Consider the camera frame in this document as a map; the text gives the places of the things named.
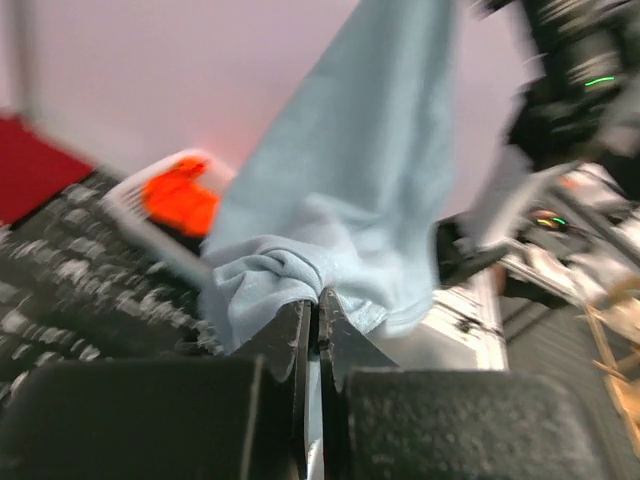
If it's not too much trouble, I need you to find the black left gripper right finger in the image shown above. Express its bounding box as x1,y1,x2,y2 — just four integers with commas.
317,289,397,480

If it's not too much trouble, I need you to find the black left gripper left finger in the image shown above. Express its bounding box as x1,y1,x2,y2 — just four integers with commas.
234,301,313,475

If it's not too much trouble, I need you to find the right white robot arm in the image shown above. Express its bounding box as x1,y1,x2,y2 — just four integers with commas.
507,0,639,171

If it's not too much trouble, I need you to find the light blue t-shirt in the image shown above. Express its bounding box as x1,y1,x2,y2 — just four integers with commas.
198,0,534,356

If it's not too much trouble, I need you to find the white plastic laundry basket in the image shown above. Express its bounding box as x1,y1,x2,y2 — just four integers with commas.
103,148,236,288

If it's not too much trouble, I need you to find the orange t-shirt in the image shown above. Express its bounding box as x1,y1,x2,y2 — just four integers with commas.
141,155,220,238

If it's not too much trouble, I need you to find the folded red t-shirt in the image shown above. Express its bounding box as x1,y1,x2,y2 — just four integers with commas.
0,118,92,225

